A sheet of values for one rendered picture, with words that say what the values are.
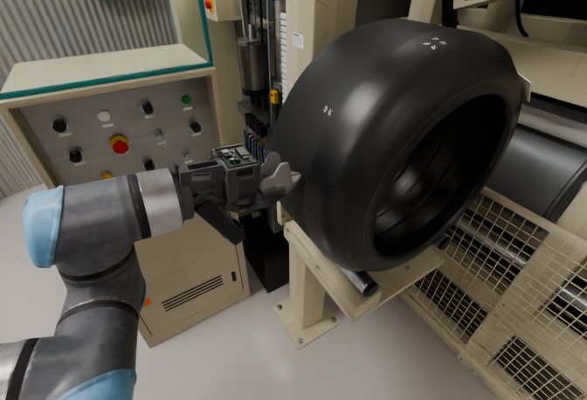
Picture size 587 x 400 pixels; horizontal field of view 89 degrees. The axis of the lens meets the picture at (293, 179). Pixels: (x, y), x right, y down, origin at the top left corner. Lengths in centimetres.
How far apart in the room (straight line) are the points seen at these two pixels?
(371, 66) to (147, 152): 81
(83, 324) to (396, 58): 55
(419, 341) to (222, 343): 99
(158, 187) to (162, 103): 67
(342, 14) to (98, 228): 67
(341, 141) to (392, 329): 143
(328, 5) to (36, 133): 84
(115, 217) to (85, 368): 15
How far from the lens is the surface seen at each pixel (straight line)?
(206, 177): 43
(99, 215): 41
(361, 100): 49
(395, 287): 93
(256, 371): 166
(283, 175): 49
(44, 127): 108
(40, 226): 42
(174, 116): 108
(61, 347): 43
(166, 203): 41
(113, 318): 45
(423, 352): 180
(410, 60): 52
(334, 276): 84
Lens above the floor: 155
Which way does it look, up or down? 37 degrees down
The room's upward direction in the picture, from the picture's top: straight up
